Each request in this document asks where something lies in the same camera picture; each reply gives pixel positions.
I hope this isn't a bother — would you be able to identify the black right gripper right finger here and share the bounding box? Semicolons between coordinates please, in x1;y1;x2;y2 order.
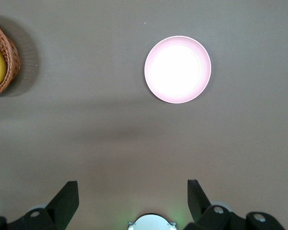
184;179;231;230

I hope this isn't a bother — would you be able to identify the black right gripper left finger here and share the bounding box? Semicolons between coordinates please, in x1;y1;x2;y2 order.
8;181;79;230

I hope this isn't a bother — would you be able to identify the brown table cover cloth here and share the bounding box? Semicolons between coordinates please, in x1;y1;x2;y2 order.
0;0;288;230

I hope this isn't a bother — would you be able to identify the pink round plate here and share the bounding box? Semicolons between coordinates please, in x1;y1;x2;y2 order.
144;35;212;104

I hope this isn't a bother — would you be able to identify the brown oval wicker basket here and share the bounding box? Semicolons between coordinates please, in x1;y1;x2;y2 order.
0;19;22;98

